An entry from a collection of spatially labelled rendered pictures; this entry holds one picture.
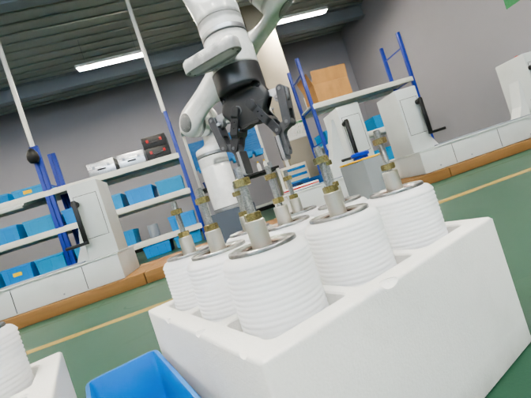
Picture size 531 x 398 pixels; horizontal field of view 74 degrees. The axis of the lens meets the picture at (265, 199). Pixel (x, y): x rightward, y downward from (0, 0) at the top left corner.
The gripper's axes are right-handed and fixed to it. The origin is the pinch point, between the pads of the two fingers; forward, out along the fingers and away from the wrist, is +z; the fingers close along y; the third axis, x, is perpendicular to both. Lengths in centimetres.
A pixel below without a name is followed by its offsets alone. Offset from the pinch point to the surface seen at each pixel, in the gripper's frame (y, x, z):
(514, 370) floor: -23.3, -0.1, 35.6
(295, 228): -2.8, 3.6, 11.1
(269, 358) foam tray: -7.1, 25.9, 17.7
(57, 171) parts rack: 471, -294, -129
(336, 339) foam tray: -10.6, 20.3, 19.5
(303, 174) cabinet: 186, -529, -11
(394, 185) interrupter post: -16.4, -3.0, 9.7
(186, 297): 15.4, 8.8, 16.2
